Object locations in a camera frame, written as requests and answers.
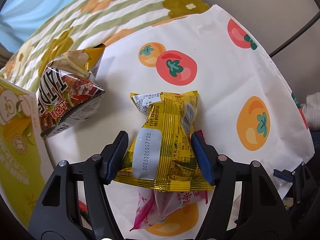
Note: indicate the brown red snack bag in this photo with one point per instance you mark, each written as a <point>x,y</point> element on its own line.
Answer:
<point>68,93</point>

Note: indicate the white fruit print cloth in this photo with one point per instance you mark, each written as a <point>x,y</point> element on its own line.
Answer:
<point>246,108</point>

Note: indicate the light blue window cloth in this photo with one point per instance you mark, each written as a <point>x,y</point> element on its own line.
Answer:
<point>20,19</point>

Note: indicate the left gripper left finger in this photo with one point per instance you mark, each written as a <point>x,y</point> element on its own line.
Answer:
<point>56,214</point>

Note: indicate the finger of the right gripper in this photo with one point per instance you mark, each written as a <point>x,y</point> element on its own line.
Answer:
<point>288,176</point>

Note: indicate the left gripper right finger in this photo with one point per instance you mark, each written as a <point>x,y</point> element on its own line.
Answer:
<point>245,202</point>

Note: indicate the gold snack bag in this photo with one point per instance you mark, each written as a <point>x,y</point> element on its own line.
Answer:
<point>161,157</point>

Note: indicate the green cardboard box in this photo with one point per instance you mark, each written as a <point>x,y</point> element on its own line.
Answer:
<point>25,164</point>

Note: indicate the pink white snack bag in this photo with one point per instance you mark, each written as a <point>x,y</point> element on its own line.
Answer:
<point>155,206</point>

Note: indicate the striped flower bedspread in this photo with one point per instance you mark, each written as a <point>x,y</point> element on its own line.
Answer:
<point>85,24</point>

